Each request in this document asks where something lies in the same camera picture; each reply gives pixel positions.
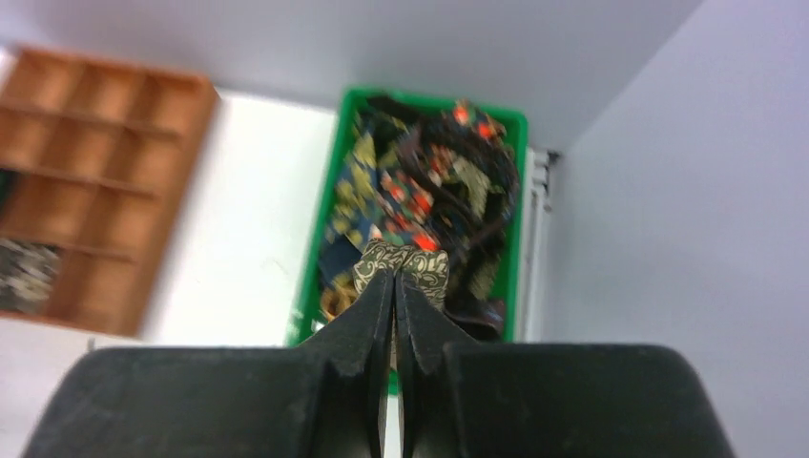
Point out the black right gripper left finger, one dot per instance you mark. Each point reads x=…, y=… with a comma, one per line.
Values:
x=322, y=398

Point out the orange compartment tray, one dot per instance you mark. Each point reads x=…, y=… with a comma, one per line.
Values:
x=96, y=158

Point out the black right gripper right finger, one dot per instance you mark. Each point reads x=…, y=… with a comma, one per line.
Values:
x=463, y=398

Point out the green plastic bin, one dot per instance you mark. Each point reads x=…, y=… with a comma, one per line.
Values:
x=307, y=314

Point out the olive floral patterned tie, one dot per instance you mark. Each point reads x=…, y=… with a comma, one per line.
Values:
x=429, y=269

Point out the pile of patterned ties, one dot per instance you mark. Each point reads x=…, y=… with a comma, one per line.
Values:
x=442, y=180

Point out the rolled black floral tie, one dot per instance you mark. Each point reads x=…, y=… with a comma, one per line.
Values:
x=28, y=273

